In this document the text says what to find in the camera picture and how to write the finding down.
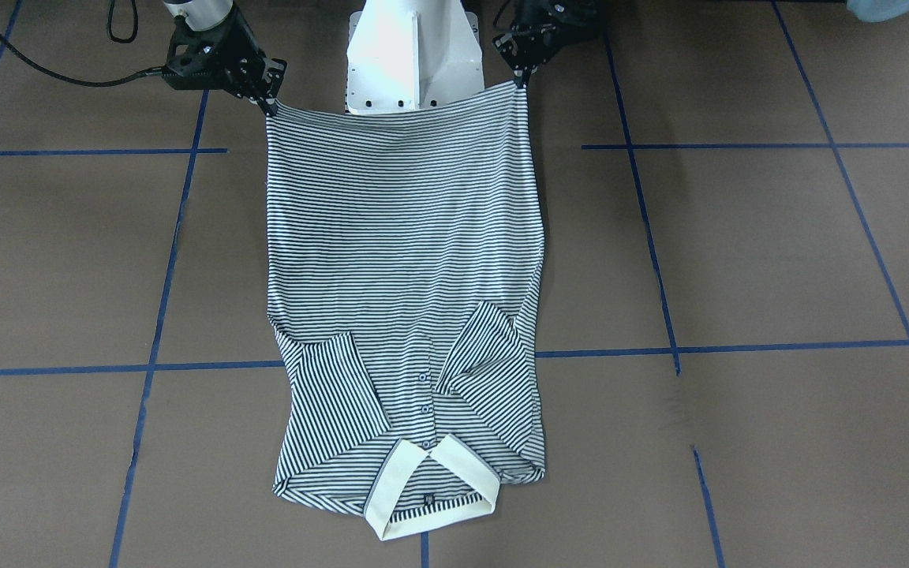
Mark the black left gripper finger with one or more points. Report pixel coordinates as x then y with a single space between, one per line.
522 76

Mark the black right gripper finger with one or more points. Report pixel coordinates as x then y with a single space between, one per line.
269 105

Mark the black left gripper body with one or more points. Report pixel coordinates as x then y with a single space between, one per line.
555 20

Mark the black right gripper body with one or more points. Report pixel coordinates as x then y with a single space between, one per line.
243 49

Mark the navy white striped polo shirt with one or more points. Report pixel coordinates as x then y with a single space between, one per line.
405 261

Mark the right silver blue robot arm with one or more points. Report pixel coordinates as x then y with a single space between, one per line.
203 15

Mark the brown paper table cover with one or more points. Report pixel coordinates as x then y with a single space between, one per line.
724 337

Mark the white camera mast post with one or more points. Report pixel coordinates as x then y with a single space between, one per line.
409 55

